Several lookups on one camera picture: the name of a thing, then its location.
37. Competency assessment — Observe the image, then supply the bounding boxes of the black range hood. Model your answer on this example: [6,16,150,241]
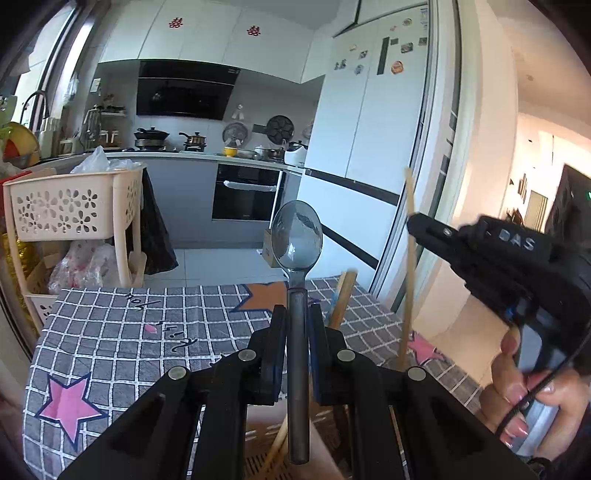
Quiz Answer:
[136,60,242,121]

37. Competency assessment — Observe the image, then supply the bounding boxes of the black built-in oven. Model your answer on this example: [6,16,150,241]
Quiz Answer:
[211,164,283,222]

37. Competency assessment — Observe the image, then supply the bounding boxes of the white sliding door frame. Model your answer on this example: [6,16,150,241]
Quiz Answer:
[374,0,462,315]

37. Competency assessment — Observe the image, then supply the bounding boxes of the round steel steamer rack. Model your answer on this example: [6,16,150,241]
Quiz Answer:
[222,122,252,146]

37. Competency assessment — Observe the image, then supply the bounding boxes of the steel cooking pot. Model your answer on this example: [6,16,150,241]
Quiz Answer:
[179,131,207,152]

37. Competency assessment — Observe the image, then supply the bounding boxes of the black multi-hole pan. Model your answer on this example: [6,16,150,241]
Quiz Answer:
[265,114,295,140]

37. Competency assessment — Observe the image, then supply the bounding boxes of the white refrigerator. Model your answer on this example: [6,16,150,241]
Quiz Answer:
[295,4,430,296]

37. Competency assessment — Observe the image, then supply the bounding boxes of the curved steel faucet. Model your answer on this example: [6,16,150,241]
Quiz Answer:
[21,91,49,134]

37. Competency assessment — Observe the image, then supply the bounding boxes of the cardboard box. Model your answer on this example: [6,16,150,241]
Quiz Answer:
[263,226,280,268]

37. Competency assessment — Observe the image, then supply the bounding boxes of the cooking pots on stove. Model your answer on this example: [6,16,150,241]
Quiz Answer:
[134,128,171,149]

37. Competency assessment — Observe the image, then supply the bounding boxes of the dark wooden cabinet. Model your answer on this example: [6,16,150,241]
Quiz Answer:
[545,162,591,252]

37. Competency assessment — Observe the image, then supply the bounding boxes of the white wall cabinets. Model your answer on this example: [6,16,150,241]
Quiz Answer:
[99,0,333,84]

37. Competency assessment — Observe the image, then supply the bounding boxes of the white plastic utensil holder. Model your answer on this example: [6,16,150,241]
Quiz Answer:
[245,404,354,480]

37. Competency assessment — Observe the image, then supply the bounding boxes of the group of fridge magnets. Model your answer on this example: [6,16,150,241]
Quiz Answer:
[335,16,430,77]

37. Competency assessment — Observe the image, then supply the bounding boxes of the grey checked tablecloth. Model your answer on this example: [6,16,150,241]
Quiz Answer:
[23,277,485,480]

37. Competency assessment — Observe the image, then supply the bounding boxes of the cream perforated storage trolley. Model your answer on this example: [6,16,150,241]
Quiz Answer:
[2,162,147,324]

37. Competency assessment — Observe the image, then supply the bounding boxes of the grey metal spoon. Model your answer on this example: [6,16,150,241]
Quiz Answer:
[270,200,324,466]

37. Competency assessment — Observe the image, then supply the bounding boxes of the blue patterned wooden chopstick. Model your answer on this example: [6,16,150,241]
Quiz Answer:
[326,288,342,329]

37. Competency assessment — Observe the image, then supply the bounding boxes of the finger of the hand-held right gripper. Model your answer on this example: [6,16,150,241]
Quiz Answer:
[406,211,468,267]

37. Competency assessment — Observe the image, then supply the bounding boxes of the person's right hand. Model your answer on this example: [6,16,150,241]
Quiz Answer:
[479,328,591,462]

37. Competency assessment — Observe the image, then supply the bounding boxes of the red plastic basin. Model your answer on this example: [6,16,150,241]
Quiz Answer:
[0,171,14,217]

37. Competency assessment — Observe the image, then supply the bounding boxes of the grey kitchen base cabinet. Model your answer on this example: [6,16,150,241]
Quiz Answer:
[41,152,305,250]

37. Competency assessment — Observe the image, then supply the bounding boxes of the gold foil bundle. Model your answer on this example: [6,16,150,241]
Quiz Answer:
[0,233,38,296]

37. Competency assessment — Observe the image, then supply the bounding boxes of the white plastic bag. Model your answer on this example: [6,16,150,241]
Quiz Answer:
[70,145,144,174]

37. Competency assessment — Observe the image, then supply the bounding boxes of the yellow green colander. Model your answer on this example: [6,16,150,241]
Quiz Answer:
[0,121,41,169]

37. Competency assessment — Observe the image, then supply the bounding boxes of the clear printed plastic bags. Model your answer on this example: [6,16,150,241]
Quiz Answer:
[48,240,123,296]

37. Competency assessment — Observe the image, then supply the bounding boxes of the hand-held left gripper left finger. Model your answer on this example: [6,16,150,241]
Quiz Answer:
[58,305,289,480]

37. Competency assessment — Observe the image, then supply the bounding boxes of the white rice cooker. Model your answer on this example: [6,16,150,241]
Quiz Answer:
[284,141,309,167]

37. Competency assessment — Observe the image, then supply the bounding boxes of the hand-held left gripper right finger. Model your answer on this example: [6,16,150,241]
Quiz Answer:
[307,304,541,480]

